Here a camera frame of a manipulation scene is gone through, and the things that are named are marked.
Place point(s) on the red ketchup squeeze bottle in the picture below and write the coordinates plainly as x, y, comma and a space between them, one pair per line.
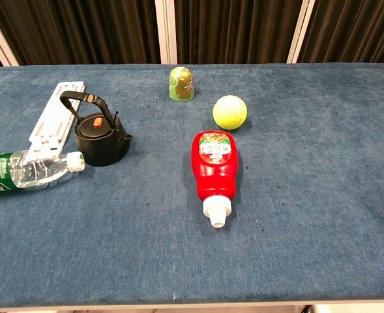
215, 169

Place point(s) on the yellow tennis ball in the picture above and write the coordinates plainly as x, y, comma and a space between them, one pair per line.
229, 112

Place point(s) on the green gold nesting doll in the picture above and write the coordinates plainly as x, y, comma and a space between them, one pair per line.
182, 84

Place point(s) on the blue table cloth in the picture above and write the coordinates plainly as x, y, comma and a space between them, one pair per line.
292, 195

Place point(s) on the clear water bottle green label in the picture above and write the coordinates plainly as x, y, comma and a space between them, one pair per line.
32, 169

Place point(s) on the white plastic bracket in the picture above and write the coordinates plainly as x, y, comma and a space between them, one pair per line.
55, 117

